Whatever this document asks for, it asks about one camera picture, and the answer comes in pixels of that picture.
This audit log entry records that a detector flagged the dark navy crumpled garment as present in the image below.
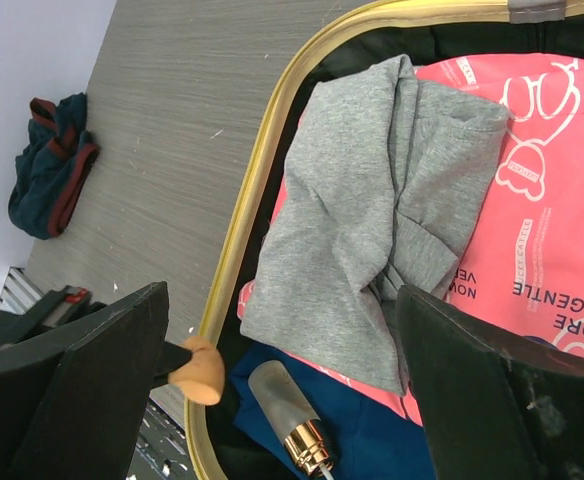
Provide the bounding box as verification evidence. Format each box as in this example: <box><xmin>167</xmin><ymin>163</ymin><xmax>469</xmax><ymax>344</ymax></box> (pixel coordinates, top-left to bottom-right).
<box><xmin>8</xmin><ymin>93</ymin><xmax>100</xmax><ymax>240</ymax></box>

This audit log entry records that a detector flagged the orange egg-shaped sponge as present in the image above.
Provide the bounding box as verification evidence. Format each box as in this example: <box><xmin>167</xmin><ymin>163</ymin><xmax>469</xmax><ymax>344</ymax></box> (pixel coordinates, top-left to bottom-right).
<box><xmin>167</xmin><ymin>336</ymin><xmax>226</xmax><ymax>406</ymax></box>

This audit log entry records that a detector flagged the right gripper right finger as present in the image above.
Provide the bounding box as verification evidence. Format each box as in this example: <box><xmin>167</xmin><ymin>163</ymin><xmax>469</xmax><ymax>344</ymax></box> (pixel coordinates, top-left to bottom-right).
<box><xmin>396</xmin><ymin>286</ymin><xmax>584</xmax><ymax>479</ymax></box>

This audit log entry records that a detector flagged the blue shirt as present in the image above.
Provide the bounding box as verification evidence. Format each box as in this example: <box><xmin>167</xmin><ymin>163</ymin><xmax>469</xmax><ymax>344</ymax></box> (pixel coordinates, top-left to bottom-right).
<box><xmin>230</xmin><ymin>343</ymin><xmax>436</xmax><ymax>480</ymax></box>

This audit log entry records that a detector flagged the pink patterned garment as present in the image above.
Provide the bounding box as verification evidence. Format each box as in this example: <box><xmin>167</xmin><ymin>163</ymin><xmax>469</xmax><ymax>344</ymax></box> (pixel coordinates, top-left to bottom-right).
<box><xmin>236</xmin><ymin>52</ymin><xmax>584</xmax><ymax>429</ymax></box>

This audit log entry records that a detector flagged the copper round bottle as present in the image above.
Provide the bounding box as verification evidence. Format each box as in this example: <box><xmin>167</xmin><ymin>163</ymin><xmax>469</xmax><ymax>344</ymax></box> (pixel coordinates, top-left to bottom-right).
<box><xmin>248</xmin><ymin>360</ymin><xmax>336</xmax><ymax>479</ymax></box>

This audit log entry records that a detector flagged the grey garment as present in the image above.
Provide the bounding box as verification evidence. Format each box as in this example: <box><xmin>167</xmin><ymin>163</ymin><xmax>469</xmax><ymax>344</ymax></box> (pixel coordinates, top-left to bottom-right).
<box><xmin>240</xmin><ymin>55</ymin><xmax>508</xmax><ymax>395</ymax></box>

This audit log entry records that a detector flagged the yellow suitcase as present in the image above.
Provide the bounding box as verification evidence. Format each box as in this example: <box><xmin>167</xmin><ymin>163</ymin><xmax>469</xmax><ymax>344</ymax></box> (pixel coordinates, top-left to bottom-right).
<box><xmin>186</xmin><ymin>1</ymin><xmax>584</xmax><ymax>479</ymax></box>

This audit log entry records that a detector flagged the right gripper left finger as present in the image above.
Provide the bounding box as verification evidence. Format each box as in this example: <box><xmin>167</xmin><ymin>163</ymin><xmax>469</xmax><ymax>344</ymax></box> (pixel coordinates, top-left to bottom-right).
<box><xmin>0</xmin><ymin>280</ymin><xmax>193</xmax><ymax>480</ymax></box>

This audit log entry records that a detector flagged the aluminium frame rail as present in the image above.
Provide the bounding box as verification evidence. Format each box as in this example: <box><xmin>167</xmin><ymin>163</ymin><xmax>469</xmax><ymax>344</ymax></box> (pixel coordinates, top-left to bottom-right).
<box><xmin>0</xmin><ymin>267</ymin><xmax>43</xmax><ymax>315</ymax></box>

